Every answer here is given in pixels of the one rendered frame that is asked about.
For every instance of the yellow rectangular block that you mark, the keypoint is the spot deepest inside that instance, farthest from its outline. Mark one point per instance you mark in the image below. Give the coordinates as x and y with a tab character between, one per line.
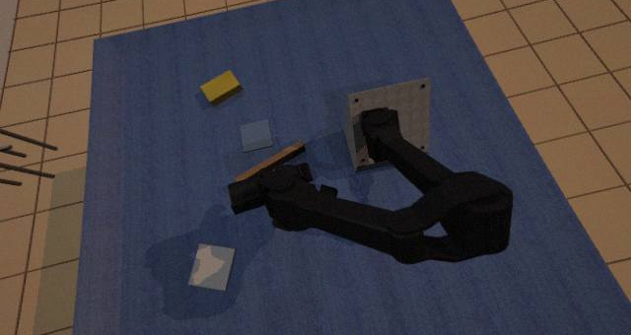
221	88

